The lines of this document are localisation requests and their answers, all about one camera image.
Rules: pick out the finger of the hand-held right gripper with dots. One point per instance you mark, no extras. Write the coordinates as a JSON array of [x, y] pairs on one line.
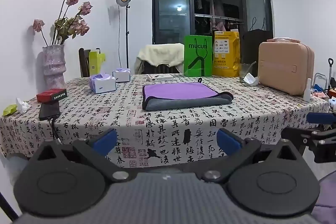
[[296, 136], [319, 118]]

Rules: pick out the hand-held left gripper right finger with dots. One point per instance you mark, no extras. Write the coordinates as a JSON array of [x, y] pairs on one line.
[[229, 142]]

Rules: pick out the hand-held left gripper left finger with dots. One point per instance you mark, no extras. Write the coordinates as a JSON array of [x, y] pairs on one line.
[[104, 142]]

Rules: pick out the purple and grey towel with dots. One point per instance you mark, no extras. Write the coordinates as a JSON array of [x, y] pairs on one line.
[[181, 91]]

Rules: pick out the white small bottle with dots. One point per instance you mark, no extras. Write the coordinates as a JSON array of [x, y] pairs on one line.
[[307, 91]]

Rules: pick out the black folding cart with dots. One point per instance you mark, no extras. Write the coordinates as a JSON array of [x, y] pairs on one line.
[[329, 74]]

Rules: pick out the calligraphy printed tablecloth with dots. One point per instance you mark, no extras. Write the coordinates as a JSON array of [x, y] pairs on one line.
[[181, 124]]

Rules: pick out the purple and white tissue box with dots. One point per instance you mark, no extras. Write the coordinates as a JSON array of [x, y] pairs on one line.
[[121, 75], [103, 83]]

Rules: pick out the beige suitcase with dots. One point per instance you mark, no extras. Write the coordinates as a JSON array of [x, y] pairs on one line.
[[284, 66]]

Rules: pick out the black smartphone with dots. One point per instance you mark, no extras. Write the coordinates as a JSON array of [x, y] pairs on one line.
[[49, 111]]

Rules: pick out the white paper package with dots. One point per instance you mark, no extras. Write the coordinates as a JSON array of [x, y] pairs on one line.
[[251, 79]]

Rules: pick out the purple quilted clothing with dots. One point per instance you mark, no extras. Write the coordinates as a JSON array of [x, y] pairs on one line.
[[326, 200]]

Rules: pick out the red flat box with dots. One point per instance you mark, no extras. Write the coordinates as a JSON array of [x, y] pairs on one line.
[[51, 95]]

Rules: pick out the clear glass cup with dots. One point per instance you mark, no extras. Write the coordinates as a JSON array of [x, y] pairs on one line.
[[245, 71]]

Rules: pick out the yellow-green paper bag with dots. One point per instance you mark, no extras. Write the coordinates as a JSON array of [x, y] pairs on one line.
[[95, 64]]

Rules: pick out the dark wooden chair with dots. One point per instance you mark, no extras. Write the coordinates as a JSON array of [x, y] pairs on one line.
[[84, 62]]

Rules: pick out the white flat box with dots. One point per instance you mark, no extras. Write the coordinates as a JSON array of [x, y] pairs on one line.
[[160, 77]]

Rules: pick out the pink cloth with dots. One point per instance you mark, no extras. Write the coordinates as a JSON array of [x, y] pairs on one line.
[[283, 39]]

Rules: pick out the yellow plastic bag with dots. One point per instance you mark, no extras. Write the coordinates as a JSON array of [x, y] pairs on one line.
[[226, 56]]

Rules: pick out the crumpled white tissue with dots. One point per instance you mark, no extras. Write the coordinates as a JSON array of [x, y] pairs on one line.
[[23, 106]]

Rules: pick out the pink mottled ceramic vase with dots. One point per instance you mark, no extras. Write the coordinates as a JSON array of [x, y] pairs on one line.
[[53, 66]]

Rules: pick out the green paper bag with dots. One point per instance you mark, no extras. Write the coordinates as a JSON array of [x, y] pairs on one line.
[[198, 56]]

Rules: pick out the black paper bag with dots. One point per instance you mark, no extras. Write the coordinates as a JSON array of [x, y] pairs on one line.
[[256, 48]]

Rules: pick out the green snack packet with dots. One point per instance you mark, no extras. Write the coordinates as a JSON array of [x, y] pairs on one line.
[[10, 109]]

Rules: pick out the cream fleece cloth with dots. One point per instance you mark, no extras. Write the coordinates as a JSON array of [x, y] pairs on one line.
[[160, 54]]

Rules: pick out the dried pink roses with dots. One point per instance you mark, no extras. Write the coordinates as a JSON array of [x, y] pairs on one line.
[[72, 26]]

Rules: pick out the hanging clothes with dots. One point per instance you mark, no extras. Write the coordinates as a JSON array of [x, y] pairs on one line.
[[218, 7]]

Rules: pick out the black framed window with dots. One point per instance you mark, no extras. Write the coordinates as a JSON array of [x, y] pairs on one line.
[[173, 3]]

